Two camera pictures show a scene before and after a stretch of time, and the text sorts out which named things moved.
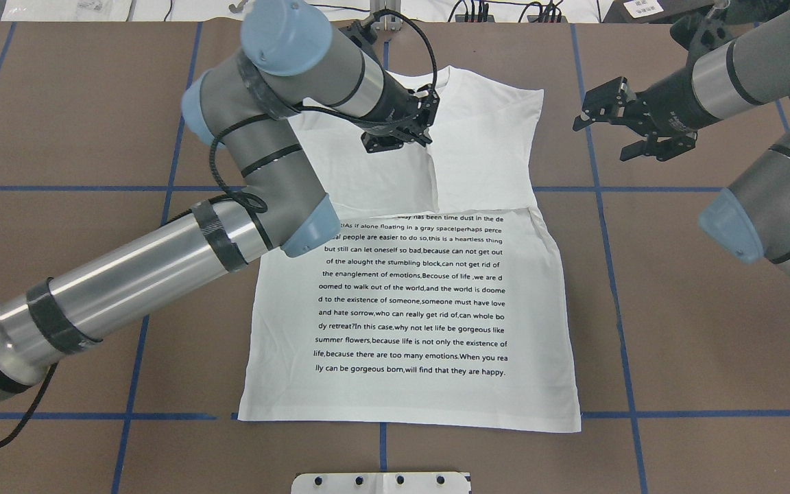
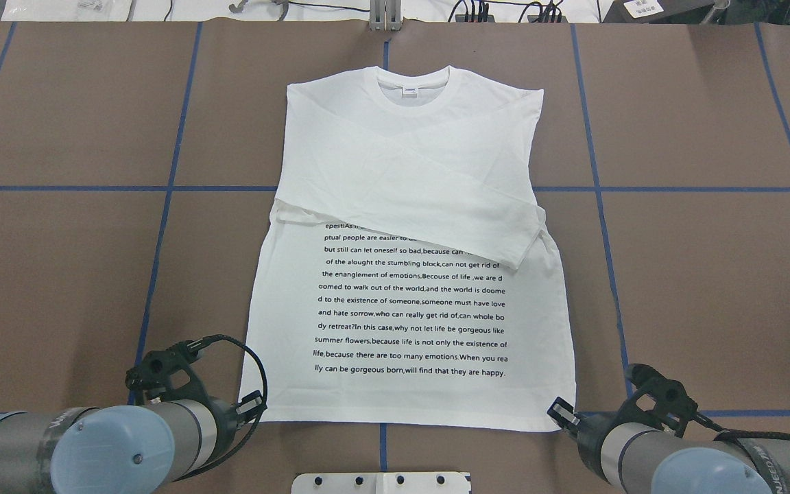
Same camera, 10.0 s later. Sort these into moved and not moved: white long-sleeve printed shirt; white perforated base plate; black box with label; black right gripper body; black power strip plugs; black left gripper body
Moved: black left gripper body; black right gripper body
Not moved: white long-sleeve printed shirt; black box with label; white perforated base plate; black power strip plugs
